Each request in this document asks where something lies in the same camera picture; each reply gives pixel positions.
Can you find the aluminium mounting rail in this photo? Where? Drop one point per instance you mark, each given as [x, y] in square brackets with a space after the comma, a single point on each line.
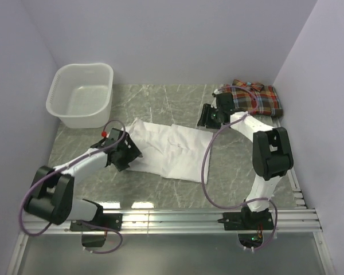
[205, 221]

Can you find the folded plaid flannel shirt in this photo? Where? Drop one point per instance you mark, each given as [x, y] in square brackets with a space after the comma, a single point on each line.
[254, 97]

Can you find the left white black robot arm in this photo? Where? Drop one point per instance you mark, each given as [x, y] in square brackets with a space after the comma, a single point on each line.
[51, 195]

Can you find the white plastic laundry basket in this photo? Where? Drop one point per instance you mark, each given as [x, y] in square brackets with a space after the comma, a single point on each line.
[81, 95]

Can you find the white long sleeve shirt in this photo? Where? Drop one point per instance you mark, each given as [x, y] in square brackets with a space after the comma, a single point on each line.
[170, 151]

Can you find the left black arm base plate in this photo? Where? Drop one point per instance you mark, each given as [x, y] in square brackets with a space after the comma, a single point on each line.
[94, 233]

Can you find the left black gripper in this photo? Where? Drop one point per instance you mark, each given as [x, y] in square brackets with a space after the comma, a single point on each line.
[133, 152]

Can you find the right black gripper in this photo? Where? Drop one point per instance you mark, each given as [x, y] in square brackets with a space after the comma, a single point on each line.
[207, 110]

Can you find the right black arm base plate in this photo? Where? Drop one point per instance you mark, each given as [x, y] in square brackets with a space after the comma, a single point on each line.
[250, 225]

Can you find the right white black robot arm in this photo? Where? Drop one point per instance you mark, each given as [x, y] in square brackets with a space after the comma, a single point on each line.
[271, 158]

